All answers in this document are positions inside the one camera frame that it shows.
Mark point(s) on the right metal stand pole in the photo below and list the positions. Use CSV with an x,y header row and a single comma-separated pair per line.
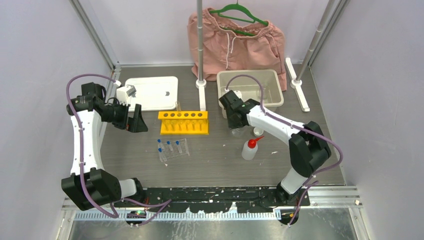
x,y
316,37

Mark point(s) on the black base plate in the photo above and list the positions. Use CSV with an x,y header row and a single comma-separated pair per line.
x,y
246,199

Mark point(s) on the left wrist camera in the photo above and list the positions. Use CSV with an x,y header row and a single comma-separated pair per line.
x,y
124,93

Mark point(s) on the left white stand base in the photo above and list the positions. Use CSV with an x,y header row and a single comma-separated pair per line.
x,y
201,86

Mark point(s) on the large glass beaker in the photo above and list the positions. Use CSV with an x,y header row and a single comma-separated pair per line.
x,y
238,132

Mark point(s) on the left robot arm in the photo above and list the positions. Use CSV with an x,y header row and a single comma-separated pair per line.
x,y
88,177

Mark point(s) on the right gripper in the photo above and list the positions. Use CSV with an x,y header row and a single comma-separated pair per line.
x,y
232,124

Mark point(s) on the yellow test tube rack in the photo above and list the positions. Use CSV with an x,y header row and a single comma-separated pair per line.
x,y
184,122

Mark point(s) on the left metal stand pole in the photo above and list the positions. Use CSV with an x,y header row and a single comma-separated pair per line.
x,y
199,11

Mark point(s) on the red capped wash bottle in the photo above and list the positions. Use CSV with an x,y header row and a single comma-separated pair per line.
x,y
250,148

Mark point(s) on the metal stand pole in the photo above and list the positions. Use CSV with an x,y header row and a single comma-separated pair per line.
x,y
316,37
199,11

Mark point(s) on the blue capped tube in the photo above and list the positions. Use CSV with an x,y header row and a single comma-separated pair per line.
x,y
179,147
170,146
162,156
160,144

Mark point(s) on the green clothes hanger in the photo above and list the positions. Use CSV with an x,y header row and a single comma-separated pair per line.
x,y
242,9

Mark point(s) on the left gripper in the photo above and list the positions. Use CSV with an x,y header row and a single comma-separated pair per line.
x,y
136,124

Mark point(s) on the white flat tray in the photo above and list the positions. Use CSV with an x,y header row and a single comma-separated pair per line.
x,y
158,93

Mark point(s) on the white stand base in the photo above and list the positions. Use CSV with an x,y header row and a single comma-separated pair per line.
x,y
296,84
201,86

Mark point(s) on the clear well plate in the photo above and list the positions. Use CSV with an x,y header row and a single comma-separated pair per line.
x,y
175,153

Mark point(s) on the pink shorts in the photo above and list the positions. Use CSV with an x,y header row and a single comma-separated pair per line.
x,y
228,46

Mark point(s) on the clear glass test tube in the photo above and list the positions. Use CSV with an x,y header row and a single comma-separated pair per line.
x,y
178,106

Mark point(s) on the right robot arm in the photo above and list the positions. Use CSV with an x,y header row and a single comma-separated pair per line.
x,y
308,150

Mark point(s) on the right white stand base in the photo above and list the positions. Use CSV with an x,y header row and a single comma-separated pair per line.
x,y
296,84

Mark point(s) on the white small cup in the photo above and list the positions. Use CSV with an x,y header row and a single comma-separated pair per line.
x,y
258,132

